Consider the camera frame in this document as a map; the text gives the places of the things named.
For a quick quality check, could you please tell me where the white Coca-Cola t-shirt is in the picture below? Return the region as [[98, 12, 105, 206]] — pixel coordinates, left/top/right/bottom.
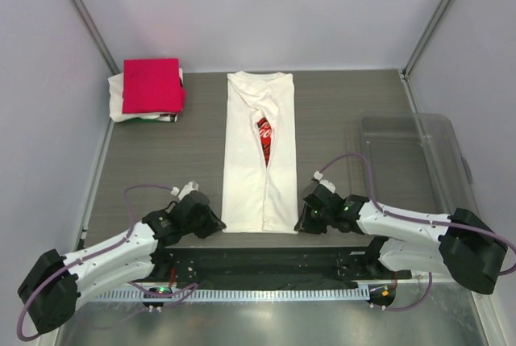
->
[[222, 71, 298, 234]]

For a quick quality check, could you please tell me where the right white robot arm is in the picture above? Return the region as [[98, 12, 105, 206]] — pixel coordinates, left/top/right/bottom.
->
[[295, 180, 508, 294]]

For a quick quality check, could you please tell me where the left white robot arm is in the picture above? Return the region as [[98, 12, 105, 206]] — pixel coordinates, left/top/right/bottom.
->
[[17, 191, 226, 341]]

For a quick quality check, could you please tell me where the clear plastic bin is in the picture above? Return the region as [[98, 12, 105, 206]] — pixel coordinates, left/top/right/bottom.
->
[[360, 112, 481, 216]]

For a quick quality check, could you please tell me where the folded green t-shirt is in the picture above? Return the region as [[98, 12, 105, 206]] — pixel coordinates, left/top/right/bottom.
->
[[124, 114, 178, 123]]

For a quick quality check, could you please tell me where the folded pink t-shirt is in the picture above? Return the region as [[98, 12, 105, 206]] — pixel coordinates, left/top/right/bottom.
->
[[122, 58, 186, 114]]

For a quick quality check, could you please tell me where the folded white t-shirt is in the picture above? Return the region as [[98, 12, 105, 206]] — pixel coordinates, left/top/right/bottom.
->
[[108, 68, 183, 123]]

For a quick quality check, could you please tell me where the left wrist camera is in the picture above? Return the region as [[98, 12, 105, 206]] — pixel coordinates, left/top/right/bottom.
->
[[170, 181, 199, 200]]

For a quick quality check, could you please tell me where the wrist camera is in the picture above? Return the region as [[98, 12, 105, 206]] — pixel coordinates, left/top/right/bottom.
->
[[170, 181, 199, 200], [313, 171, 336, 193]]

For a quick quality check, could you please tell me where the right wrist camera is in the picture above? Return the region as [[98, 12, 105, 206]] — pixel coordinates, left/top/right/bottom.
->
[[313, 171, 336, 193]]

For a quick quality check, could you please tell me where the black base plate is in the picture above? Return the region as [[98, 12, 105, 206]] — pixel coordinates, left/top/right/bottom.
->
[[137, 247, 411, 284]]

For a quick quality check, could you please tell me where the white slotted cable duct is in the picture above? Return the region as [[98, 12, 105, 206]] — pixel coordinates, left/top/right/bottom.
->
[[93, 285, 370, 304]]

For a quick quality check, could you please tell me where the aluminium front rail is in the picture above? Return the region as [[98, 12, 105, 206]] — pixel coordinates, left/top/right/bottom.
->
[[48, 252, 491, 287]]

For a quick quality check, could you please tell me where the left aluminium frame post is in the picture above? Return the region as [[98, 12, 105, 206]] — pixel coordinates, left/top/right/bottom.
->
[[69, 0, 120, 74]]

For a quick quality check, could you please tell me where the aluminium frame post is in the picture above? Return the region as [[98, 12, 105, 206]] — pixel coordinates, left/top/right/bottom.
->
[[401, 0, 455, 80], [69, 0, 120, 74]]

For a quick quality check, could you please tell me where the right aluminium frame post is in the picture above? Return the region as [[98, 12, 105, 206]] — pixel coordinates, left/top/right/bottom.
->
[[401, 0, 455, 80]]

